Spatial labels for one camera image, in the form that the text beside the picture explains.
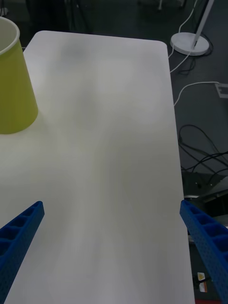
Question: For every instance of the yellow-green plastic bin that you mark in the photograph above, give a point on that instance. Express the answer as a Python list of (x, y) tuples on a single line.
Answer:
[(14, 95)]

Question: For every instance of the white round floor stand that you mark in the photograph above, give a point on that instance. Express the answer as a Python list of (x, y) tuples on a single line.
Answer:
[(185, 42)]

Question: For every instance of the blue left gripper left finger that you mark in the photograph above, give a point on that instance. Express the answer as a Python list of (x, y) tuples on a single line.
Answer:
[(16, 247)]

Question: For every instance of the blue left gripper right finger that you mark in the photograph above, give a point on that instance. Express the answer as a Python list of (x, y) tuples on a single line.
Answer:
[(211, 247)]

